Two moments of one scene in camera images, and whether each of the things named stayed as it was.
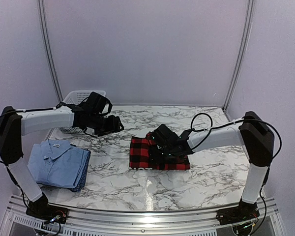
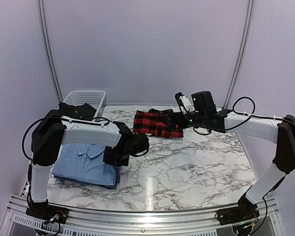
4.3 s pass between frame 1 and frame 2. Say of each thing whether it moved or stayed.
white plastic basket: stayed
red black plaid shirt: moved
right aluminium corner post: stayed
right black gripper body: moved
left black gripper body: moved
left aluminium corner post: stayed
